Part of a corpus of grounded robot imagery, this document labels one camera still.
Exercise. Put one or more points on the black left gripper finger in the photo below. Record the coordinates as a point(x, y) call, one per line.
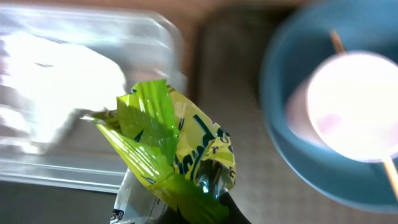
point(235, 215)

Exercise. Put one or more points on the brown serving tray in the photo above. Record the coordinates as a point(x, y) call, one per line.
point(229, 45)

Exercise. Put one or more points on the green snack wrapper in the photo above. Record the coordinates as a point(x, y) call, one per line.
point(173, 148)

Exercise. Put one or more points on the left wooden chopstick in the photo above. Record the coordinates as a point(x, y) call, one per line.
point(388, 163)

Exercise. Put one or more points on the black waste tray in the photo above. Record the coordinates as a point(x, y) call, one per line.
point(36, 204)

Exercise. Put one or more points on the pink cup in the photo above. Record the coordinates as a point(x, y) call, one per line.
point(349, 105)

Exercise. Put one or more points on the white paper tissue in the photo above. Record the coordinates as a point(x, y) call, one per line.
point(45, 84)

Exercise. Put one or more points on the clear plastic waste bin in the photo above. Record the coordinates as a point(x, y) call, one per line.
point(145, 45)

